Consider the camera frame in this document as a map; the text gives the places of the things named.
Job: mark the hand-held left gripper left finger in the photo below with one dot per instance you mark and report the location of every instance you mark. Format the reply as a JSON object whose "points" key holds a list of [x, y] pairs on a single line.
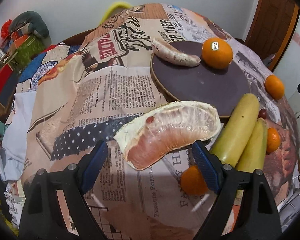
{"points": [[95, 165]]}

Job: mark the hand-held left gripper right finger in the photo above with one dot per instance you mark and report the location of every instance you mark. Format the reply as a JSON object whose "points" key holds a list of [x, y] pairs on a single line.
{"points": [[206, 165]]}

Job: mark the small tangerine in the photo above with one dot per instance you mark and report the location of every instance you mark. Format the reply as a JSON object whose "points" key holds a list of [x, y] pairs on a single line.
{"points": [[273, 140], [274, 87], [192, 180]]}

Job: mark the large peeled pomelo segment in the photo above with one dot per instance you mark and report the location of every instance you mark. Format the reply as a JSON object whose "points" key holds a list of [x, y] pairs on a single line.
{"points": [[170, 132]]}

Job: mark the large yellow-green banana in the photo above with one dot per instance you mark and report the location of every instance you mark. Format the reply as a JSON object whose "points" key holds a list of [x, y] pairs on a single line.
{"points": [[237, 125]]}

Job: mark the slim yellow-green banana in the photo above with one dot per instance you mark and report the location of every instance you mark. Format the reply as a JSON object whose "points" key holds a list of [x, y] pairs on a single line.
{"points": [[255, 147]]}

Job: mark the small red date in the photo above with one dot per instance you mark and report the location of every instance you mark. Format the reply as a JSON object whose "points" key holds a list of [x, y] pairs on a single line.
{"points": [[262, 114]]}

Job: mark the dark brown round plate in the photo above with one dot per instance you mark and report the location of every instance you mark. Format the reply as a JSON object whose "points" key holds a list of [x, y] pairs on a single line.
{"points": [[202, 87]]}

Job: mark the large orange with sticker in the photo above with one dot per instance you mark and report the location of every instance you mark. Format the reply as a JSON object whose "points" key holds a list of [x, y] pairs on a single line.
{"points": [[217, 55]]}

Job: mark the newspaper print blanket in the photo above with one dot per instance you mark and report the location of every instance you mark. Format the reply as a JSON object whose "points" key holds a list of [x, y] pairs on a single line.
{"points": [[102, 92]]}

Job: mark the pale sweet potato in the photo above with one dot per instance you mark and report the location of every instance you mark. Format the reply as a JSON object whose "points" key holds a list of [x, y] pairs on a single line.
{"points": [[175, 55]]}

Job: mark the red box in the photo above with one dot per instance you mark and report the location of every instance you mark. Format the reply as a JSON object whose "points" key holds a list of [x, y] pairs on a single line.
{"points": [[0, 82]]}

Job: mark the white sliding wardrobe door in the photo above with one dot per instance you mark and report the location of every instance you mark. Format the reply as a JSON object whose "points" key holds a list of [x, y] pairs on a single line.
{"points": [[297, 55]]}

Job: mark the yellow foam tube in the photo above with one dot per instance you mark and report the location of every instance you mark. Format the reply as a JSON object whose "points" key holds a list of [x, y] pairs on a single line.
{"points": [[112, 8]]}

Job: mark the brown wooden door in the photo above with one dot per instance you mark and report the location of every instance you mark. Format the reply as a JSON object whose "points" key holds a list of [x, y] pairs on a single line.
{"points": [[272, 17]]}

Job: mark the red plastic bag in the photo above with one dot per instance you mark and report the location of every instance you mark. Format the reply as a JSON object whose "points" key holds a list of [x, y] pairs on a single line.
{"points": [[6, 27]]}

